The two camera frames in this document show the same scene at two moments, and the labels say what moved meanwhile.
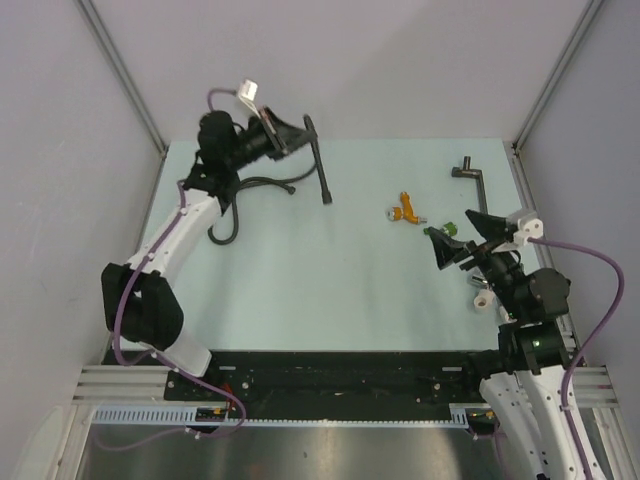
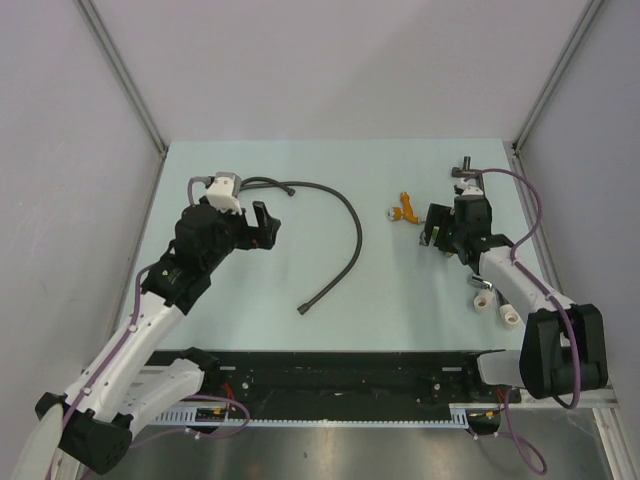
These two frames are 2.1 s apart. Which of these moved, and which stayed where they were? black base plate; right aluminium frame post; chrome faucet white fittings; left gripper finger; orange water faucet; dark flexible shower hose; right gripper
Moved: left gripper finger; dark flexible shower hose; right gripper
Stayed: right aluminium frame post; black base plate; chrome faucet white fittings; orange water faucet
